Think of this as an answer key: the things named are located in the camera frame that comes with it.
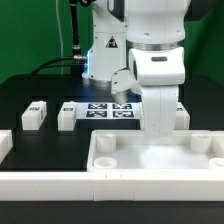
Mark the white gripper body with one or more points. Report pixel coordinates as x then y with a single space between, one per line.
158 75

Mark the white desk top tray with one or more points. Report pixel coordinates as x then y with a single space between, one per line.
133 150

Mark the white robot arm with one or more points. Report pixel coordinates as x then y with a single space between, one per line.
137 47

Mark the fiducial marker sheet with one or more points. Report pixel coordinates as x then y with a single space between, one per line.
108 111

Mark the white block left edge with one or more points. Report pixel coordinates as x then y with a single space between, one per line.
6 143

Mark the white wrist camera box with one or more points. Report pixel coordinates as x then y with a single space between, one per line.
123 81

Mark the white front barrier wall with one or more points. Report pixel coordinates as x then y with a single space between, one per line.
93 186

